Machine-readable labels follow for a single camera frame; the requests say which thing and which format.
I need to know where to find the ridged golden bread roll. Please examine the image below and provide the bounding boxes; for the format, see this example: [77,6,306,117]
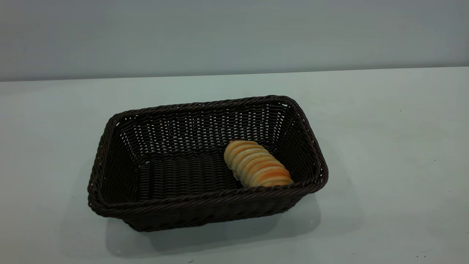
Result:
[224,140,294,188]

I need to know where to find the black woven wicker basket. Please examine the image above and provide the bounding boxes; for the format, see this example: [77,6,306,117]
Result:
[87,95,329,232]

